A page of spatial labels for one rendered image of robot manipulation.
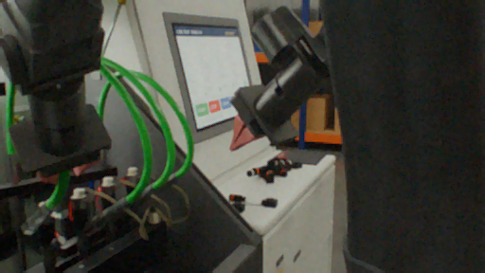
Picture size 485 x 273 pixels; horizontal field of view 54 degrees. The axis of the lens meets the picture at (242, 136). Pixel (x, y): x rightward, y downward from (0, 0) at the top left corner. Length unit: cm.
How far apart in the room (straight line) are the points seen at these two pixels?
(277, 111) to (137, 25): 56
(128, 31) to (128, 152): 27
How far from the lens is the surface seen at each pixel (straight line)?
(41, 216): 72
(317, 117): 616
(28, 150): 59
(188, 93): 125
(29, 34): 42
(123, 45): 114
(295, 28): 67
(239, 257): 97
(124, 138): 112
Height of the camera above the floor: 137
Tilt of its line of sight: 11 degrees down
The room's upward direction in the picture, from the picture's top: straight up
